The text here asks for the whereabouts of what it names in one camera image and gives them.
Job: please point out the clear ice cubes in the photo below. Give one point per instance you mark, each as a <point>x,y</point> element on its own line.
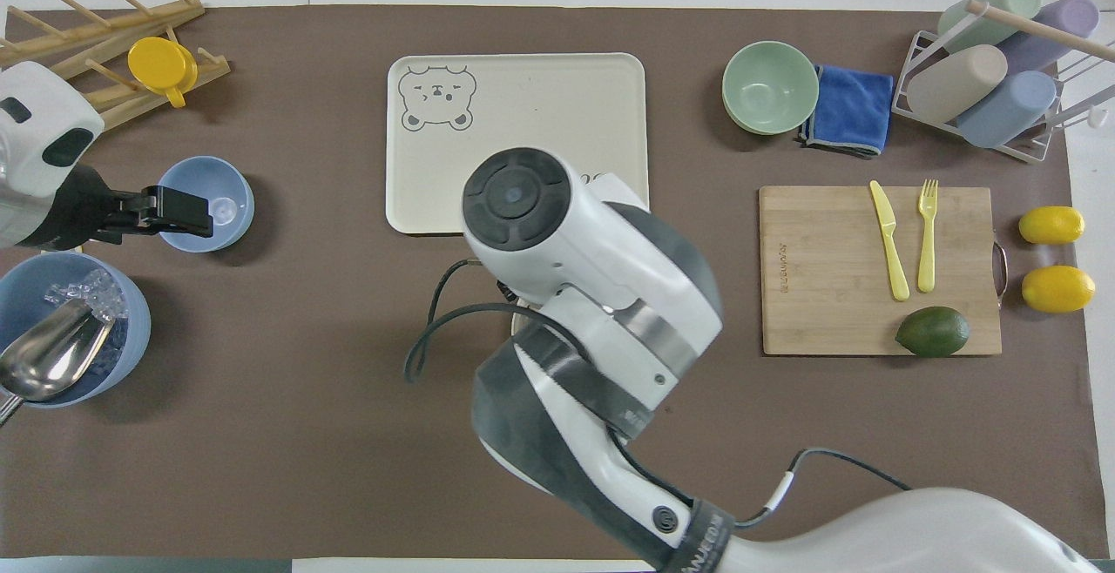
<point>91,287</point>

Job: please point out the green tumbler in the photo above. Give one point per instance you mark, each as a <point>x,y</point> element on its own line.
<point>1002,7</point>

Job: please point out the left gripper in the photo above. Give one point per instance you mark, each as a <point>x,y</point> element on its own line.
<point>74,212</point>

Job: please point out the yellow plastic knife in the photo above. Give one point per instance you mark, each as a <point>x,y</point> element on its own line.
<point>890,246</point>

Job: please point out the blue tumbler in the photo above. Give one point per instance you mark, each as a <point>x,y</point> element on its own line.
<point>1006,110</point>

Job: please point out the yellow lemon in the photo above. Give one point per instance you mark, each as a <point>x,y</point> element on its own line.
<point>1051,225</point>
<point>1058,288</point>

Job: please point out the metal scoop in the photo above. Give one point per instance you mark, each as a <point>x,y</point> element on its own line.
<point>48,355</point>

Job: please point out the green lime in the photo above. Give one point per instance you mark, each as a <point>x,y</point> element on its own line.
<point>932,332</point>

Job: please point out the beige tumbler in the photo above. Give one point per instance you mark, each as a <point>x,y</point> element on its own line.
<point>958,84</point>

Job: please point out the cream tray with bear print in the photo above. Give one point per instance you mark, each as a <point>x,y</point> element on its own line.
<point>540,111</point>

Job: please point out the yellow plastic fork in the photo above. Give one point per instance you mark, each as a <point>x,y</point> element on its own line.
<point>927,251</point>

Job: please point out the small clear cup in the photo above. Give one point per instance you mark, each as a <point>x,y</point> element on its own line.
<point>225,211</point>

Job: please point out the wooden cutting board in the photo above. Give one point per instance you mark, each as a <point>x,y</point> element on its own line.
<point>827,277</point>

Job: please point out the wooden dish rack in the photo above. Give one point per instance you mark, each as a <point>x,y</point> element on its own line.
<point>104,37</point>

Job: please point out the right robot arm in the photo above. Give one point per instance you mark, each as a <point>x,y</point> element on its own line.
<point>610,251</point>

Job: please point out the small light blue bowl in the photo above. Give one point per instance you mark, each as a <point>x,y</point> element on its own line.
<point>196,177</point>

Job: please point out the yellow cup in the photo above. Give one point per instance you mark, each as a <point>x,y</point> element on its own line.
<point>161,64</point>

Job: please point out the blue cloth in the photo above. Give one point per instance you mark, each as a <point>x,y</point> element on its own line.
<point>854,107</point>

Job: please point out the purple tumbler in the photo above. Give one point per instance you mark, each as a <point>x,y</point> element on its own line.
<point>1058,29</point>

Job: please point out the green bowl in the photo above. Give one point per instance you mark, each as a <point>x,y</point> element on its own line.
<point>770,85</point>

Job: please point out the large blue bowl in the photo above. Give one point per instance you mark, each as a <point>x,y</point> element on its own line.
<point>122,338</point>

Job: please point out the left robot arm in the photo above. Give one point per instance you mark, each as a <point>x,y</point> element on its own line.
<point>39,111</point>

